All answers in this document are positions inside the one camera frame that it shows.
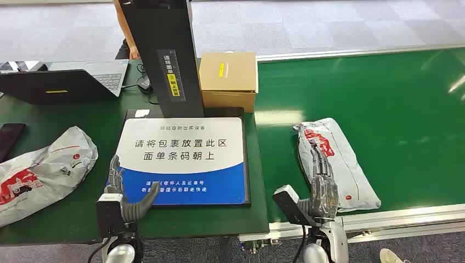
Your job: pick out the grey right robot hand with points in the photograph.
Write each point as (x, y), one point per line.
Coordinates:
(323, 198)

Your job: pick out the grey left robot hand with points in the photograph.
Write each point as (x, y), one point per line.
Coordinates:
(140, 208)

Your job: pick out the grey courier bag long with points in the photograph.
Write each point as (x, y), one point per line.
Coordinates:
(345, 159)

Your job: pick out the green conveyor belt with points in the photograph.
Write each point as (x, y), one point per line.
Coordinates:
(381, 109)

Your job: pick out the brown cardboard box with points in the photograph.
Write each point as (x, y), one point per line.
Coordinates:
(229, 72)

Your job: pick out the black inbound scanner machine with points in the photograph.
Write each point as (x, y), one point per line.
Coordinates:
(163, 43)

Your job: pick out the white blue instruction plate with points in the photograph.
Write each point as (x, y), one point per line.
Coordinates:
(189, 145)

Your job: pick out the white shoe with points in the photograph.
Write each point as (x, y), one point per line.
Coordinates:
(390, 257)

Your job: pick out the grey courier bag crumpled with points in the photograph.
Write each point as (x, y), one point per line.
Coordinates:
(47, 170)

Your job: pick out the black computer mouse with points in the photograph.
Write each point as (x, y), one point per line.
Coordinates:
(144, 83)

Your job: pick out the black smartphone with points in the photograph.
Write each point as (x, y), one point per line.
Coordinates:
(9, 139)

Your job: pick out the black silver laptop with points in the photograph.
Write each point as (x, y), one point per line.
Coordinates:
(54, 85)

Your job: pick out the person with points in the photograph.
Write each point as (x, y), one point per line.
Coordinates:
(125, 32)

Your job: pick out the grey device behind laptop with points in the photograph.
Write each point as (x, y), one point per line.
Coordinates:
(21, 66)

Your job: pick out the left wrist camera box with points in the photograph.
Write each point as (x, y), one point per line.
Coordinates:
(109, 216)

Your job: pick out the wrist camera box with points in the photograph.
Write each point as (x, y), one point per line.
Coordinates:
(109, 216)
(290, 205)

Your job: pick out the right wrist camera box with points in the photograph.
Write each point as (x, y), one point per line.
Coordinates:
(290, 205)

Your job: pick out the aluminium conveyor frame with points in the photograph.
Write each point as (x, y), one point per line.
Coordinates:
(399, 217)

